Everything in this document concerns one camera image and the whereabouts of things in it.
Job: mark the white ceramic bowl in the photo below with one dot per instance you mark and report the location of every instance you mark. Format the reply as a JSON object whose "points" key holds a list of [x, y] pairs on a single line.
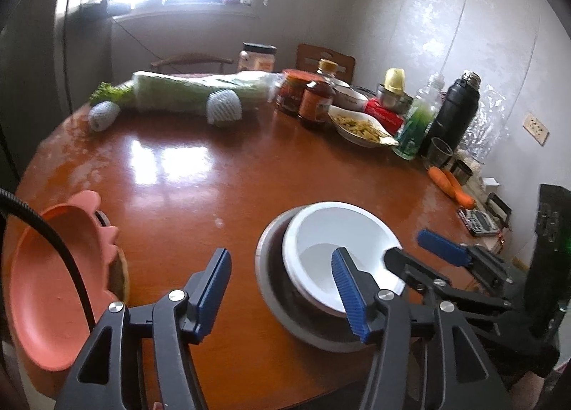
{"points": [[352, 100]]}

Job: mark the steel bowl under yellow cup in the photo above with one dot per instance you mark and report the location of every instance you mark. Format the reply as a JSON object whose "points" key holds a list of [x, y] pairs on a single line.
{"points": [[397, 102]]}

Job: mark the green liquid plastic bottle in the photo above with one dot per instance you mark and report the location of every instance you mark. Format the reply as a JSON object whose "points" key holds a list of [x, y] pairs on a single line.
{"points": [[415, 129]]}

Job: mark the black thermos flask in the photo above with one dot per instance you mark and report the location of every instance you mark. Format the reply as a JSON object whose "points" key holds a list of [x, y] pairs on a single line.
{"points": [[459, 106]]}

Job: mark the orange carrot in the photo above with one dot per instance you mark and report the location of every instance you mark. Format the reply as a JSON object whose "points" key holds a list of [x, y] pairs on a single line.
{"points": [[464, 198], [441, 178]]}

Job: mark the solid back wooden chair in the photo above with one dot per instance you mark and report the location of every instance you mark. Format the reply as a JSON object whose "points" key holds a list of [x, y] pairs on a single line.
{"points": [[325, 55]]}

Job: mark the pink scalloped plate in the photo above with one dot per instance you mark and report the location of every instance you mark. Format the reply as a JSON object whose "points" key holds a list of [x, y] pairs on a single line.
{"points": [[91, 205]]}

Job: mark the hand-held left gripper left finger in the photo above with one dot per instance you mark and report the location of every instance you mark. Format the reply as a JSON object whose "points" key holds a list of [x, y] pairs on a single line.
{"points": [[214, 289]]}

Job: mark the orange label sauce bottle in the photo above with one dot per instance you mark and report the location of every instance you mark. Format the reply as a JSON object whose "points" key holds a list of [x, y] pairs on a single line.
{"points": [[316, 106]]}

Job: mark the yellow plastic cup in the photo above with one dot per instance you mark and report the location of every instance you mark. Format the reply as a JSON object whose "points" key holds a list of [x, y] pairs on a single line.
{"points": [[395, 77]]}

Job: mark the small steel cup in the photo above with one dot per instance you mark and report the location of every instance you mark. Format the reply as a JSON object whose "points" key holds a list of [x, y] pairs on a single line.
{"points": [[461, 171]]}

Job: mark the black metal frame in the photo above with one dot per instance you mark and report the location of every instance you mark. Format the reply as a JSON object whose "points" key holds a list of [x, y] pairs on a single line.
{"points": [[497, 207]]}

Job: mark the curved back wooden chair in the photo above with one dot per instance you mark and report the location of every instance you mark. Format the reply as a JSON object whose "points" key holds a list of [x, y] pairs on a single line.
{"points": [[192, 60]]}

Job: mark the black lid glass jar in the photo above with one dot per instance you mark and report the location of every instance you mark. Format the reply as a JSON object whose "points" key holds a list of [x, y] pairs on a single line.
{"points": [[258, 60]]}

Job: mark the pink round plate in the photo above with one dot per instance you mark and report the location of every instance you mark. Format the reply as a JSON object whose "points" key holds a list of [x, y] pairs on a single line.
{"points": [[40, 303]]}

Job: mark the clear plastic sheet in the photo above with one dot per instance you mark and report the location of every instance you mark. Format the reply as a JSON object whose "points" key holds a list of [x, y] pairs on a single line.
{"points": [[488, 124]]}

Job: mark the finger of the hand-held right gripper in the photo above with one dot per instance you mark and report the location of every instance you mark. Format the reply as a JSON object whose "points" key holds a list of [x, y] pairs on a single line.
{"points": [[441, 246], [410, 269]]}

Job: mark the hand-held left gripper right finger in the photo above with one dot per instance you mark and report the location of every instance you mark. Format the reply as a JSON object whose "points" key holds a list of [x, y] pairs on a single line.
{"points": [[350, 294]]}

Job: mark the dark refrigerator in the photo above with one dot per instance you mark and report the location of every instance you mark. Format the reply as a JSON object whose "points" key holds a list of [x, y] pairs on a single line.
{"points": [[35, 57]]}

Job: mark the open tool case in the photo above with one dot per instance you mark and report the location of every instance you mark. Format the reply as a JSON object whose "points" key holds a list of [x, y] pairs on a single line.
{"points": [[479, 220]]}

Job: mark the red chili sauce jar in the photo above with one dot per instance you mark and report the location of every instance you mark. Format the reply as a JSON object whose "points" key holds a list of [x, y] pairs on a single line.
{"points": [[292, 93]]}

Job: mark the white foam netted fruit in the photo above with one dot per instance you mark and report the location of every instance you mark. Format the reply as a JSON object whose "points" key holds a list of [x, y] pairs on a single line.
{"points": [[223, 109], [103, 115]]}

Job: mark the red box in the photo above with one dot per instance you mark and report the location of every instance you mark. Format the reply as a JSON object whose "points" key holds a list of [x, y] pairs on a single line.
{"points": [[383, 115]]}

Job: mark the large steel bowl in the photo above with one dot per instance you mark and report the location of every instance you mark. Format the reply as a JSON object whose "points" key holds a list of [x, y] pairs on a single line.
{"points": [[272, 294]]}

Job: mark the white plate with food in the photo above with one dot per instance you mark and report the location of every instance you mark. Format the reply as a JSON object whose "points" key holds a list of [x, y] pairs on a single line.
{"points": [[357, 124]]}

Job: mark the wrapped napa cabbage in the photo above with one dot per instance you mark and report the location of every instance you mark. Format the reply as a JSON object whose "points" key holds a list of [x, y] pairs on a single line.
{"points": [[178, 91]]}

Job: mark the yellow cap bottle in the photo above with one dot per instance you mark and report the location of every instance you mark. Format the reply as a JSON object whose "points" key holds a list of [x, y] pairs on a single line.
{"points": [[328, 66]]}

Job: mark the grey glass cup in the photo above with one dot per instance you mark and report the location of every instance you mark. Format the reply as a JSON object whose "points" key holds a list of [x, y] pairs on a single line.
{"points": [[439, 153]]}

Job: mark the person's right forearm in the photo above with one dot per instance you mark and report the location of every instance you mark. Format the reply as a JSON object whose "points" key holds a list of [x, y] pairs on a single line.
{"points": [[533, 394]]}

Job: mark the wall socket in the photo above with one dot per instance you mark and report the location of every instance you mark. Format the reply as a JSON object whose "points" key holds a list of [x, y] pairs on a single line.
{"points": [[535, 128]]}

